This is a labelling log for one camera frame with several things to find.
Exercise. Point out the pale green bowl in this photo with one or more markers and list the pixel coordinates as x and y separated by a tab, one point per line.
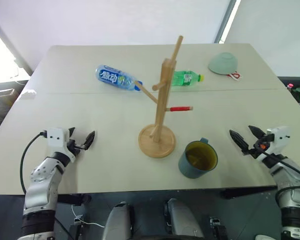
222	63

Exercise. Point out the blue labelled plastic bottle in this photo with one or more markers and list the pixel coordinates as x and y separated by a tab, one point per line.
115	77

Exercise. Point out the black connector box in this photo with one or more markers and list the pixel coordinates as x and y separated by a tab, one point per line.
217	227
77	221

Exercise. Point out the wooden mug tree stand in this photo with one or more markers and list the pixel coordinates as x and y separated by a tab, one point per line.
160	117

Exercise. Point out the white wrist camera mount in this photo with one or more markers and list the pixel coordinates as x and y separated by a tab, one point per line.
280	138
56	137

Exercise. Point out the dark teal mug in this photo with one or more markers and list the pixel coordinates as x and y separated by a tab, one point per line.
193	167

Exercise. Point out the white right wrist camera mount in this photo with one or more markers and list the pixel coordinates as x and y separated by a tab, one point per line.
280	138

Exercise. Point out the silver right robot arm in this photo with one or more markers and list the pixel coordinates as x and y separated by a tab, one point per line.
293	190

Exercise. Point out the green plastic bottle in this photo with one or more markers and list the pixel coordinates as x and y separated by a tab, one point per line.
186	78

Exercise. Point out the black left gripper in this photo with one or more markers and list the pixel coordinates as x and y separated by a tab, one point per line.
73	148

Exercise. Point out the grey rounded robot leg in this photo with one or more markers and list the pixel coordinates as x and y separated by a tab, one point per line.
182	220
118	221

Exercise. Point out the dark window frame bar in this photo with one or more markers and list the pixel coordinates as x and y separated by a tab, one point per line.
226	20
12	47

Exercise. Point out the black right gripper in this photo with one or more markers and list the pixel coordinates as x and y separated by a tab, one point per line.
257	147

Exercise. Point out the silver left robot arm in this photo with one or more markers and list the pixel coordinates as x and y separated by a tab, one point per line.
41	175

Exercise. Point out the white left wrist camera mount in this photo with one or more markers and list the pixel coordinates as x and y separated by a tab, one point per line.
56	137

